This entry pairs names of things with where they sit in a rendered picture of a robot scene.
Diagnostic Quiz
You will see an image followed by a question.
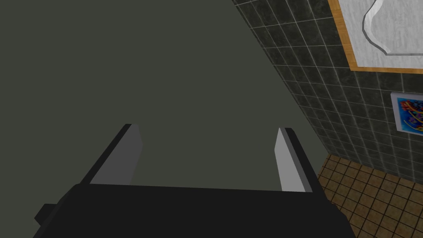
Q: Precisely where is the wood-framed white door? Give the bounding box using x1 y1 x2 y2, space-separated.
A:
327 0 423 74

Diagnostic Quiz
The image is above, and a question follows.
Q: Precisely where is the blue floral wall picture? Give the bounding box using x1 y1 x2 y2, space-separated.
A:
390 92 423 136

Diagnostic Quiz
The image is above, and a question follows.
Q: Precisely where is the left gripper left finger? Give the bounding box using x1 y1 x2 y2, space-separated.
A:
80 124 143 186

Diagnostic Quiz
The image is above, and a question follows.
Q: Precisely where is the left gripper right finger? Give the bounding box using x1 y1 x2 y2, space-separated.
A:
274 127 323 193

